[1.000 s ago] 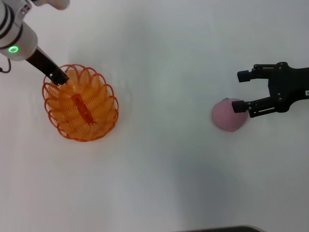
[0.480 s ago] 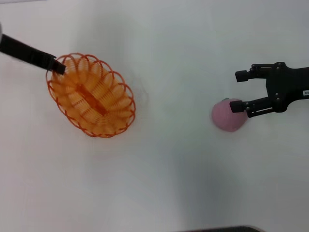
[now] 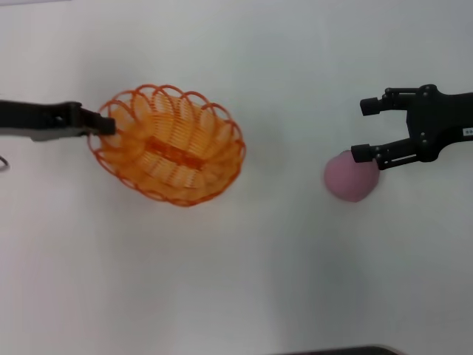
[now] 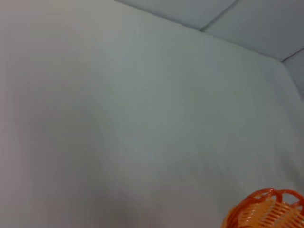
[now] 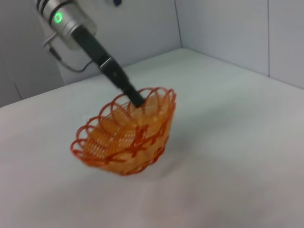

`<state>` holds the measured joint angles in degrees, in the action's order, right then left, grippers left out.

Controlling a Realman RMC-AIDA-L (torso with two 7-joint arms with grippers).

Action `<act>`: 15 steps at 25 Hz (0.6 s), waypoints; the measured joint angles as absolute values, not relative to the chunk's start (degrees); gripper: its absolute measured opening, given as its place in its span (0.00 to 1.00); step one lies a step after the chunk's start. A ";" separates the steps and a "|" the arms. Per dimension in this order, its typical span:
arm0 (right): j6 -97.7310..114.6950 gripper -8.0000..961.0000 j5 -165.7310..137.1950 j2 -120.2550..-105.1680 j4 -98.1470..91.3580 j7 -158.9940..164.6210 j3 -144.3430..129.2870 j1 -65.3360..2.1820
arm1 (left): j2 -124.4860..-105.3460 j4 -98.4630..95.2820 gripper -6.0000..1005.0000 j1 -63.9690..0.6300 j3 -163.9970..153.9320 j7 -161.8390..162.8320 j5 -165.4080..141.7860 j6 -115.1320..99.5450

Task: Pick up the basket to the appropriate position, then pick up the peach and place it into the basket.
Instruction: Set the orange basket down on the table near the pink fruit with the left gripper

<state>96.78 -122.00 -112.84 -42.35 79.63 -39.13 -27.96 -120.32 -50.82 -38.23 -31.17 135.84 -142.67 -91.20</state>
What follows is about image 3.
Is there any orange wire basket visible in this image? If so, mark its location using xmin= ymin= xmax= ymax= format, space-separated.
xmin=87 ymin=84 xmax=248 ymax=208

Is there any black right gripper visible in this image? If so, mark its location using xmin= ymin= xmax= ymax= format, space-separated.
xmin=350 ymin=84 xmax=473 ymax=172

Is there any pink peach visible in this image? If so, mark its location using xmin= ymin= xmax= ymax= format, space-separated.
xmin=324 ymin=149 xmax=381 ymax=203

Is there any dark rounded robot part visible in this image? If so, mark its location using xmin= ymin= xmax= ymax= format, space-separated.
xmin=280 ymin=344 xmax=402 ymax=355

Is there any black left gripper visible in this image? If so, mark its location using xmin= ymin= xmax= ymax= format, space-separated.
xmin=0 ymin=99 xmax=117 ymax=143

